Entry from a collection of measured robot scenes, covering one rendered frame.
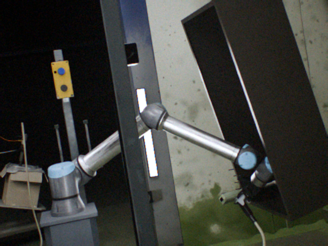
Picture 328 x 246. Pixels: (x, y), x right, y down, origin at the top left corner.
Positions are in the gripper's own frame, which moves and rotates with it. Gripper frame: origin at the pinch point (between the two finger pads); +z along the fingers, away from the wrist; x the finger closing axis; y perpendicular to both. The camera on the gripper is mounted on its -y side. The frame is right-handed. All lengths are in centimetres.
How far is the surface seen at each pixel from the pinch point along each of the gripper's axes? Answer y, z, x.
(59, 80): -144, 33, -41
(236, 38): -45, -83, -21
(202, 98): -86, 6, 40
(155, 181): -59, 56, 3
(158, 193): -51, 62, 4
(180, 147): -68, 35, 22
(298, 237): 19, 49, 82
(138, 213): 27, -73, -121
